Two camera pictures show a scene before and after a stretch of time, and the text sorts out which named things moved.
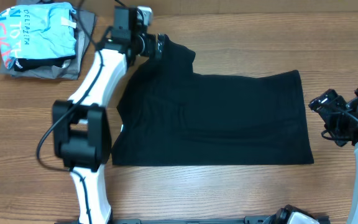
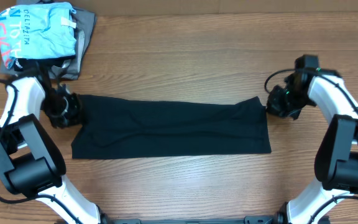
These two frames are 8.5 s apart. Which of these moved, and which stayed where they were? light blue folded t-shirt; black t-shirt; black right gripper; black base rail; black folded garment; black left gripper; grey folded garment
Moved: black left gripper; black right gripper; black t-shirt
Stayed: black folded garment; grey folded garment; black base rail; light blue folded t-shirt
